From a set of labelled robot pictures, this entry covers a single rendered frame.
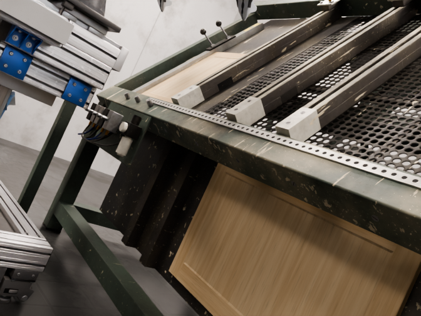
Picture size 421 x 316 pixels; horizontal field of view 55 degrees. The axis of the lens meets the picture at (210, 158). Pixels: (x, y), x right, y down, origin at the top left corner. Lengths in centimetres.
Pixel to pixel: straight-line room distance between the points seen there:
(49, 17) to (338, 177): 94
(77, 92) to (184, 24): 441
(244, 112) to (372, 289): 70
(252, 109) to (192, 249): 62
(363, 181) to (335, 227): 31
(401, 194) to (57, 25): 105
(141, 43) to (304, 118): 442
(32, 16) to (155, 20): 436
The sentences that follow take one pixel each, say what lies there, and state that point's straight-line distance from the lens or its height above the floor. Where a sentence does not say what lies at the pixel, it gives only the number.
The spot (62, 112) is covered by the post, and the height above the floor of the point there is 65.
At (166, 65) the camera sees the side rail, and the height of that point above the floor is 117.
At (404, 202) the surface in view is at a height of 83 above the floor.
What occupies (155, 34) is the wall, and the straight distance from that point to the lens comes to 565.
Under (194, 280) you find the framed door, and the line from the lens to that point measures 165.
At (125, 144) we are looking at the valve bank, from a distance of 181.
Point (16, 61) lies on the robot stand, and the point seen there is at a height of 78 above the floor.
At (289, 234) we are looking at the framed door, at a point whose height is 63.
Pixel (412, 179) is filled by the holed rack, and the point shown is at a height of 89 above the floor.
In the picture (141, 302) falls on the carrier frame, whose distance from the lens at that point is 157.
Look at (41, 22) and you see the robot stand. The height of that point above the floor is 91.
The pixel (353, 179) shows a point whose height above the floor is 85.
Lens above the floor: 74
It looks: level
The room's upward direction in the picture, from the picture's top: 25 degrees clockwise
